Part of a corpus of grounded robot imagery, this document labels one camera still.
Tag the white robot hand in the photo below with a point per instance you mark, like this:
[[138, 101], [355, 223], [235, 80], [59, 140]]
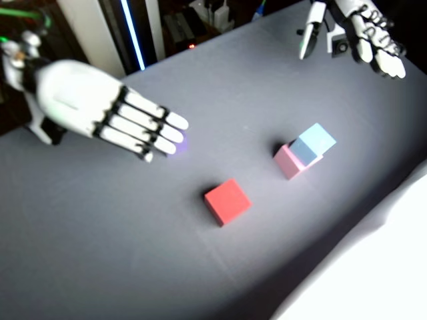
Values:
[[367, 30], [73, 93]]

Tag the small purple cube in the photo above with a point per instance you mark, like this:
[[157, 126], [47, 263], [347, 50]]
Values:
[[183, 146]]

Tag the small light blue cube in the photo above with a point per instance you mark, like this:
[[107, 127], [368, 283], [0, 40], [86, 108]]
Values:
[[313, 143]]

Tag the pink cube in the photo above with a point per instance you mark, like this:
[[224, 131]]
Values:
[[287, 163]]

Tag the red cube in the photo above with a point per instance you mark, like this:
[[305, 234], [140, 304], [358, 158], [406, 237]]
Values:
[[227, 200]]

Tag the wide white pillar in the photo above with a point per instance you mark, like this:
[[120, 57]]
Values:
[[86, 33]]

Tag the blue light strip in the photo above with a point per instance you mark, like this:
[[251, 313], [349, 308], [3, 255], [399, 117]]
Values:
[[131, 33]]

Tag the narrow white pillar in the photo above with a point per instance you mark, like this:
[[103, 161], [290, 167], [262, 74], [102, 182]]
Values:
[[155, 26]]

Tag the black box with red light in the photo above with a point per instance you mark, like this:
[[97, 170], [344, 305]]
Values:
[[181, 30]]

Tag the grey table cloth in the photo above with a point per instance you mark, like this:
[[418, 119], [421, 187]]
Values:
[[100, 233]]

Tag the white plastic device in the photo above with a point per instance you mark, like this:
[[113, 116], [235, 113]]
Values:
[[221, 16]]

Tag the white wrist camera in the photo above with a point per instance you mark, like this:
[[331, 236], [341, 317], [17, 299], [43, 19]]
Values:
[[338, 45]]

